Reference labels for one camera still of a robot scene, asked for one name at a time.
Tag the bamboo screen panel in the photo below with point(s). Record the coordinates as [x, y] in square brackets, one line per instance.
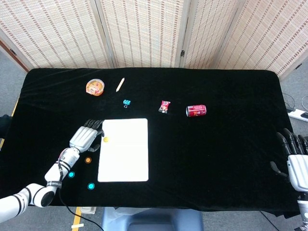
[272, 36]
[207, 33]
[53, 33]
[142, 31]

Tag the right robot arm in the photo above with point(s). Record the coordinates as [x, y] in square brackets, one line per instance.
[303, 209]

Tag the white power strip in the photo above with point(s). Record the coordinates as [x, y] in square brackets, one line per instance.
[298, 113]

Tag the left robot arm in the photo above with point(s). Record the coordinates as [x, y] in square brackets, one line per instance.
[68, 158]

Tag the wooden pencil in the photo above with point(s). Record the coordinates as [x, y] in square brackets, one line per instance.
[120, 84]

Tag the yellow disc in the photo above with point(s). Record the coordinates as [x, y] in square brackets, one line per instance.
[88, 160]
[105, 139]

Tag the small white box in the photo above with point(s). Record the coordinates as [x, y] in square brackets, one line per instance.
[88, 209]

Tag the cyan disc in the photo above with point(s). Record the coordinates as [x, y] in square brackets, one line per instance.
[91, 186]
[71, 174]

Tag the orange jelly cup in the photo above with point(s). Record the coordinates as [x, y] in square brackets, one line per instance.
[95, 87]

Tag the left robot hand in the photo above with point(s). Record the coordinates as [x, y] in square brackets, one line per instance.
[83, 139]

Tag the red snack packet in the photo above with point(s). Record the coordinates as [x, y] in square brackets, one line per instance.
[164, 106]

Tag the white tape strip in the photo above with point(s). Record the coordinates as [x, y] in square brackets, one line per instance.
[77, 226]

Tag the black bulky object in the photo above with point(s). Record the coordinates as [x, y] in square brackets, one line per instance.
[3, 125]

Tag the yellow floor tape line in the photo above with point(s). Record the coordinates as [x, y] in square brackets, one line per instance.
[77, 220]

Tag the red soda can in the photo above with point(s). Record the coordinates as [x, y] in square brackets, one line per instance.
[196, 110]

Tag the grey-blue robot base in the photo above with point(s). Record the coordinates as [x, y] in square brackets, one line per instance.
[151, 220]

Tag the white magnetic board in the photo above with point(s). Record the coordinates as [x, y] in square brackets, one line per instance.
[127, 154]

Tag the black velvet tablecloth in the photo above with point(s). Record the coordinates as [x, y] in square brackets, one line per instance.
[204, 156]

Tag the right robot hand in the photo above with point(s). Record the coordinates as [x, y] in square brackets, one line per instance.
[298, 170]

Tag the teal binder clip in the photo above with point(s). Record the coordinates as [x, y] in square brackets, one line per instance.
[126, 103]

